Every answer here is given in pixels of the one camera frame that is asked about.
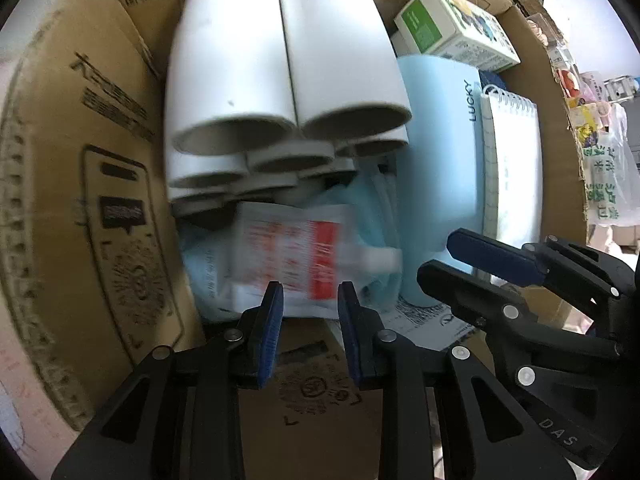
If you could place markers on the green print plastic bag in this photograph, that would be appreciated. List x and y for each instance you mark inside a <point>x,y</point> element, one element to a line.
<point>611,182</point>

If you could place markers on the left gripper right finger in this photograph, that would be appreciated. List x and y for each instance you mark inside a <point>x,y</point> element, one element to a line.
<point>484,432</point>

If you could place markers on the blue wet wipe packet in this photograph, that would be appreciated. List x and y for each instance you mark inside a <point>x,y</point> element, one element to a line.
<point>205,241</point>

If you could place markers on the green white mosquito liquid box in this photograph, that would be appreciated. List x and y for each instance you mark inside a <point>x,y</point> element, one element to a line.
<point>458,30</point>

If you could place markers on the pink Hello Kitty bedsheet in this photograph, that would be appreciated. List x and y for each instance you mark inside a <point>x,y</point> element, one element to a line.
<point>42,402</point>

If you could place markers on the cardboard box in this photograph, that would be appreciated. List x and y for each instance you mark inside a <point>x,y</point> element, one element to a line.
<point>99,67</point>

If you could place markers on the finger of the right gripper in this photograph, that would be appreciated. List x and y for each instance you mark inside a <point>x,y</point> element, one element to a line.
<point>588,280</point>
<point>500,309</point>

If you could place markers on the white spiral notepad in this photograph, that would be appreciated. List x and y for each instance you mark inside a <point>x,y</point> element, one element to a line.
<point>514,181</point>

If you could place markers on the white paper tube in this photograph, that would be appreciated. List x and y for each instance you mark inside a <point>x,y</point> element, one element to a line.
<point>228,85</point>
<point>345,77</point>
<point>375,145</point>

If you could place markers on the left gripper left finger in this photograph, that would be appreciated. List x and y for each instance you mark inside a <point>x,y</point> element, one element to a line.
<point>177,414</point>

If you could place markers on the white shipping label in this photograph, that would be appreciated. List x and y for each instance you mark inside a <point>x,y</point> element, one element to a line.
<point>434,328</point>

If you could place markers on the white red squeeze pouch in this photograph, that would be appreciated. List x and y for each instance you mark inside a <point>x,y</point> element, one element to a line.
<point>309,251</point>

